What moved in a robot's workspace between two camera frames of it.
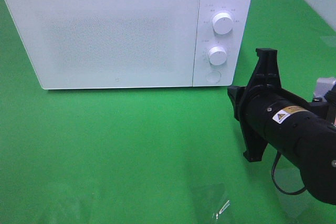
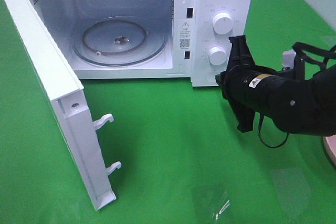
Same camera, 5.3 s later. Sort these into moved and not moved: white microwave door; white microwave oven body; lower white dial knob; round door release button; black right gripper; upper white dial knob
Moved: white microwave door; black right gripper
Not moved: upper white dial knob; round door release button; white microwave oven body; lower white dial knob
